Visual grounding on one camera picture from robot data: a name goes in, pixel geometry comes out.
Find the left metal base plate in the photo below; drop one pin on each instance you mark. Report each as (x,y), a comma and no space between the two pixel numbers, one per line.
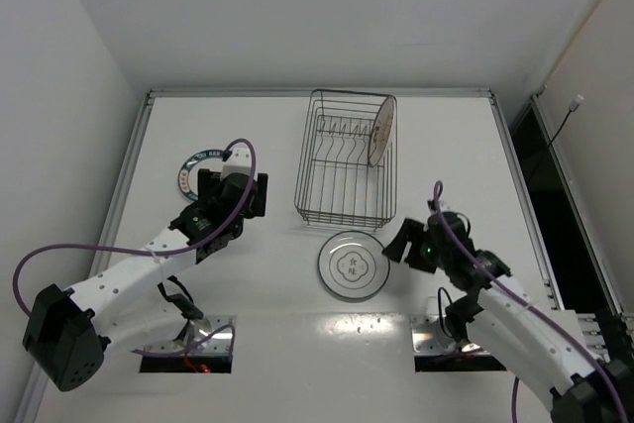
(213,337)

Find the metal base plate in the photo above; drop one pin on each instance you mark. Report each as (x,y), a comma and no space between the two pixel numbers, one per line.
(429,340)
(213,337)

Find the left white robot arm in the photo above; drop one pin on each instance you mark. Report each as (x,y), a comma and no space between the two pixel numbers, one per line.
(70,331)

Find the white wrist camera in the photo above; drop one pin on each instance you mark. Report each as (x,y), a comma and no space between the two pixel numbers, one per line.
(441,205)
(238,161)

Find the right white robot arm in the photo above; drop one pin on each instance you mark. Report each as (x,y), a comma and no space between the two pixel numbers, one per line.
(494,313)

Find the grey wire dish rack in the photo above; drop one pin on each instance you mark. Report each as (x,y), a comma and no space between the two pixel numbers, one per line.
(335,186)

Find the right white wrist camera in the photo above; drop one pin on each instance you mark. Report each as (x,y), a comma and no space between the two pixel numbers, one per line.
(441,205)

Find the black wall cable white plug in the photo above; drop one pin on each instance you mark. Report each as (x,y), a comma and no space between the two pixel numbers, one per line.
(572,108)

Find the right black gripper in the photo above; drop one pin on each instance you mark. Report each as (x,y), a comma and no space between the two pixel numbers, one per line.
(413,250)

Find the orange sunburst pattern plate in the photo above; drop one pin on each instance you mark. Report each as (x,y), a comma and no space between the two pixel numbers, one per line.
(381,130)

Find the green rimmed plate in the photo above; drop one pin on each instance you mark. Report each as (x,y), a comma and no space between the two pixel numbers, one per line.
(186,170)

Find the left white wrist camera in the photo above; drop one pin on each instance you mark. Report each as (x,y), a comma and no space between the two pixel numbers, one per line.
(238,161)

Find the white plate grey rim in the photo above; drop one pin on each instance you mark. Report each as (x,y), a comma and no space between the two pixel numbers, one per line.
(351,266)

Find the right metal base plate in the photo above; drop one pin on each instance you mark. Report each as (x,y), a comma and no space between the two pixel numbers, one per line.
(429,340)

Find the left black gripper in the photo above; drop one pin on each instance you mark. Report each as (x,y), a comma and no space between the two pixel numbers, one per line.
(261,195)

